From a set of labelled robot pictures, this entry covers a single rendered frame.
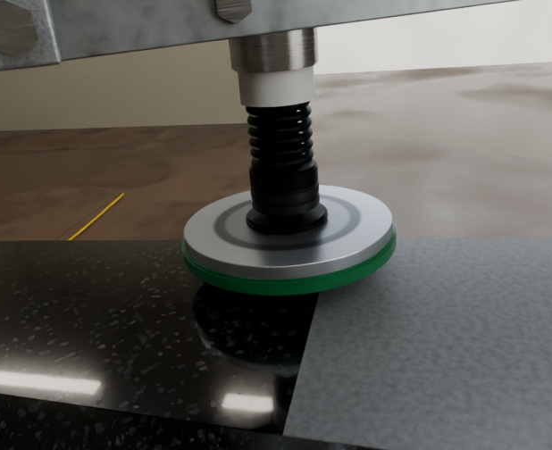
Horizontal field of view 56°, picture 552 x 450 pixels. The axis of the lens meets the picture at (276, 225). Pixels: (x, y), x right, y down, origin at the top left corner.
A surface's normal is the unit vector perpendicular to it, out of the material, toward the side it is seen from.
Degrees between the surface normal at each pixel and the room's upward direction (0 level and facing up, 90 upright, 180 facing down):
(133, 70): 90
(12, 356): 0
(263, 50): 90
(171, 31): 90
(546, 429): 0
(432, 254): 0
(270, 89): 90
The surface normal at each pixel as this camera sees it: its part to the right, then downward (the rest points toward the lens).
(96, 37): 0.31, 0.35
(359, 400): -0.08, -0.92
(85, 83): -0.22, 0.40
